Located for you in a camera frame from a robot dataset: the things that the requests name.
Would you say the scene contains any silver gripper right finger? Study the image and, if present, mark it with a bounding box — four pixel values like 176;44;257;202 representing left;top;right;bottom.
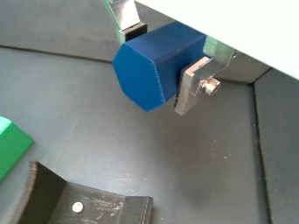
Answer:
173;37;235;116

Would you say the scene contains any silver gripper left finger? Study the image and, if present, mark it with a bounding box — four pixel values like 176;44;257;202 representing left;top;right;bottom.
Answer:
103;0;147;44

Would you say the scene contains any blue hexagon prism block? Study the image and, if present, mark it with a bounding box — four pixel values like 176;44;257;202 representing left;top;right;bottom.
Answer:
112;22;207;111

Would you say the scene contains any green shape sorter base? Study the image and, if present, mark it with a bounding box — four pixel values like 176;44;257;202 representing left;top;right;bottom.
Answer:
0;116;33;182

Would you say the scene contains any black curved holder stand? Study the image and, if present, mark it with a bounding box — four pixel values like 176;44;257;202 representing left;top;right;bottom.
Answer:
9;161;153;224

